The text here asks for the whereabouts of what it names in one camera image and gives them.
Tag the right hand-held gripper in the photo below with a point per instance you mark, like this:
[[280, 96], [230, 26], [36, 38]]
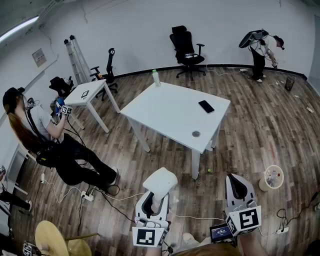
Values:
[[247, 218]]

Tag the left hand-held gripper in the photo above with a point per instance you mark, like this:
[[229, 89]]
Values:
[[147, 236]]

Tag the cream wastebasket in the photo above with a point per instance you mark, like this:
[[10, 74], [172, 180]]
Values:
[[265, 185]]

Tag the small black screen device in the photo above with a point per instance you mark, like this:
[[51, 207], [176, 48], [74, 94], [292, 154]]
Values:
[[221, 232]]

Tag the black smartphone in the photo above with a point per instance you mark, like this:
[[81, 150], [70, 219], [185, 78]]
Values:
[[206, 106]]

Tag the large white table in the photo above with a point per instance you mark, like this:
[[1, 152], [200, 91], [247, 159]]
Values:
[[170, 112]]

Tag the yellow wooden chair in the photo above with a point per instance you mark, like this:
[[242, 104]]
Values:
[[48, 237]]

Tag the black mesh bin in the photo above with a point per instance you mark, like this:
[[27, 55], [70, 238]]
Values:
[[290, 83]]

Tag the white bottle with green cap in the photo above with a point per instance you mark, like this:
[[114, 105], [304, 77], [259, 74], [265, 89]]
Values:
[[156, 78]]

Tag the small white table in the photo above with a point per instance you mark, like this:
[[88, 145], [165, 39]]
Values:
[[87, 92]]

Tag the white side table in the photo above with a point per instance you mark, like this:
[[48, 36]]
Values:
[[15, 162]]

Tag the white patterned box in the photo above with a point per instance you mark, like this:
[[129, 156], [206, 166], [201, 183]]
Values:
[[191, 55]]

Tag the black low office chair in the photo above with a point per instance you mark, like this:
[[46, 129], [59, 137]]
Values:
[[60, 86]]

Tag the black high-back office chair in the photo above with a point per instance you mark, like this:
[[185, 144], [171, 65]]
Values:
[[183, 45]]

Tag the folded aluminium ladder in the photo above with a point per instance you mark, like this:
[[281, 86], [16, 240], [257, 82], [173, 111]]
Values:
[[75, 57]]

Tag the ceiling light strip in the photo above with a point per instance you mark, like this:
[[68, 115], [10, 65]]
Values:
[[17, 30]]

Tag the framed wall notice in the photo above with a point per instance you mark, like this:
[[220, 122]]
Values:
[[39, 58]]

